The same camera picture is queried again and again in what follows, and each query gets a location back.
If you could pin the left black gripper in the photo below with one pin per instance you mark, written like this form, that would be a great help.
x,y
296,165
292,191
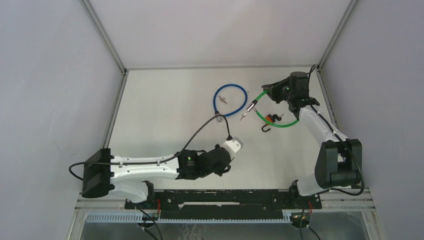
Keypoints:
x,y
219,171

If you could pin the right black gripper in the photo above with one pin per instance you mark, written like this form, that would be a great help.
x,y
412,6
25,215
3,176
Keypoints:
x,y
276,87

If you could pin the orange padlock with keys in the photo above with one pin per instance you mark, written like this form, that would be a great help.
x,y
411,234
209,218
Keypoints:
x,y
272,118

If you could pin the green cable lock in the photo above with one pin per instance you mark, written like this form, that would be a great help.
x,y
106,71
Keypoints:
x,y
252,105

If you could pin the blue cable lock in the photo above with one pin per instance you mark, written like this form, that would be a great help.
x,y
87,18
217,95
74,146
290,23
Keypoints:
x,y
235,96

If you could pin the silver green-lock keys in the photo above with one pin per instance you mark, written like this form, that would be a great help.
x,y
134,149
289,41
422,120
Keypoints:
x,y
243,116

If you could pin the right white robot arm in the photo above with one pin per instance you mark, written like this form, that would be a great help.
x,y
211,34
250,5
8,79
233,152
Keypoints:
x,y
339,161

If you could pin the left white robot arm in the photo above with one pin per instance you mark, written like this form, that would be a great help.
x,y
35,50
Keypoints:
x,y
132,178

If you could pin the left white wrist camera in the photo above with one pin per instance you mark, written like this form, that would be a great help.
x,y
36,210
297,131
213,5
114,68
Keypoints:
x,y
232,146

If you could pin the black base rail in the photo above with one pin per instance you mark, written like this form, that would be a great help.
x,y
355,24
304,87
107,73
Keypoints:
x,y
225,203

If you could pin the white slotted cable duct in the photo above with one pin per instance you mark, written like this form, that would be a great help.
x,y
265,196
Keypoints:
x,y
132,217

